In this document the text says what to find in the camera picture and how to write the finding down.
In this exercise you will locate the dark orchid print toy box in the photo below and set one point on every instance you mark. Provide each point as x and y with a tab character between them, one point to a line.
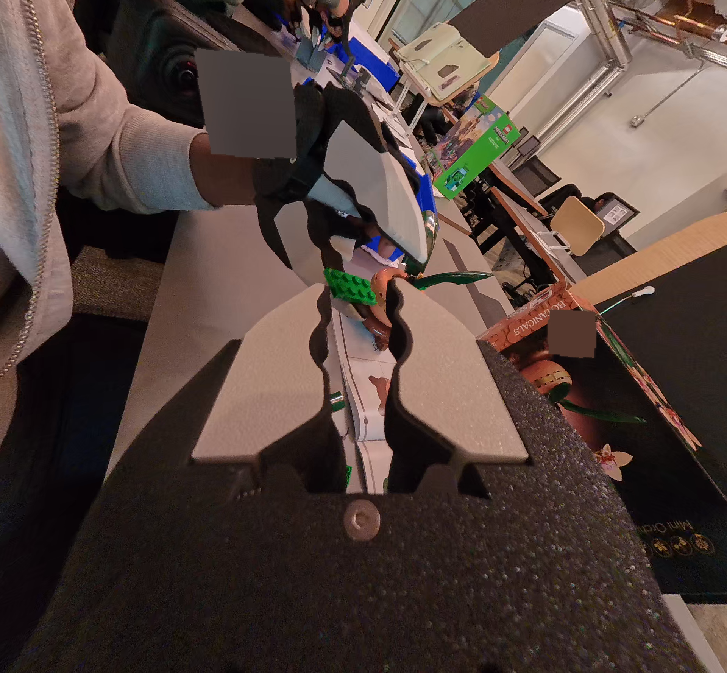
596	429

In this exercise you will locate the toy pot with green leaves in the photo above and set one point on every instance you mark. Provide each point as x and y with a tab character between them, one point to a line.
375	324

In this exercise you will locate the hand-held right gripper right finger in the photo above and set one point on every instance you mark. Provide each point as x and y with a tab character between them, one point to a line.
454	395

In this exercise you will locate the instruction booklet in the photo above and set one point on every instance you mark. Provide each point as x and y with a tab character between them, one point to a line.
363	355

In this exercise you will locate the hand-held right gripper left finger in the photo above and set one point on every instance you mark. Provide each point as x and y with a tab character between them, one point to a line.
255	389

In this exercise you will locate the silver ventilation duct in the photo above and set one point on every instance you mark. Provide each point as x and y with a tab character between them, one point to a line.
596	3

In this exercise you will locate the wall outlet box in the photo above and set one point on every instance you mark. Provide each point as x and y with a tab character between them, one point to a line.
637	120

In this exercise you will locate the white panel peg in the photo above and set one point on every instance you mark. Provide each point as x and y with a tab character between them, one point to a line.
644	290

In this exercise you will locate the person in beige hoodie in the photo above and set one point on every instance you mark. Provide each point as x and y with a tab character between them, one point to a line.
22	173

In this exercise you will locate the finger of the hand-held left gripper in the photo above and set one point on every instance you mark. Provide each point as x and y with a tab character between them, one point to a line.
380	190
295	241

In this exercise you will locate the person's left hand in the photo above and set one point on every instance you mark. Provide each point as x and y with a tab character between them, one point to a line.
227	179

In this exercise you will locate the background office table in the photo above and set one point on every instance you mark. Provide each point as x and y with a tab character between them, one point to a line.
531	224

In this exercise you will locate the person's dark pants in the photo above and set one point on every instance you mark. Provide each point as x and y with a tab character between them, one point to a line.
51	429

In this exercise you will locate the beige chair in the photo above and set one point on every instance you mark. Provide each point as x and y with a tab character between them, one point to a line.
576	224

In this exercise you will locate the bright green toy plate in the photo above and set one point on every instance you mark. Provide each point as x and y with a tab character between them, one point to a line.
349	287

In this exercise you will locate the green toy box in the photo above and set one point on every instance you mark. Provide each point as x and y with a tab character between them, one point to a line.
477	150

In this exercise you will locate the person's left forearm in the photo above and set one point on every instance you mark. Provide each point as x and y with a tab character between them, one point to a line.
130	145

